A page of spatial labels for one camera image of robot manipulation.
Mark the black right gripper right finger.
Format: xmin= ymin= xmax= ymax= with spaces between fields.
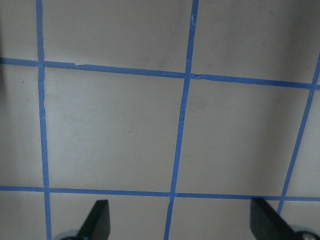
xmin=250 ymin=197 xmax=320 ymax=240

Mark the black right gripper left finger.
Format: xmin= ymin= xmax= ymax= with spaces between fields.
xmin=56 ymin=199 xmax=111 ymax=240

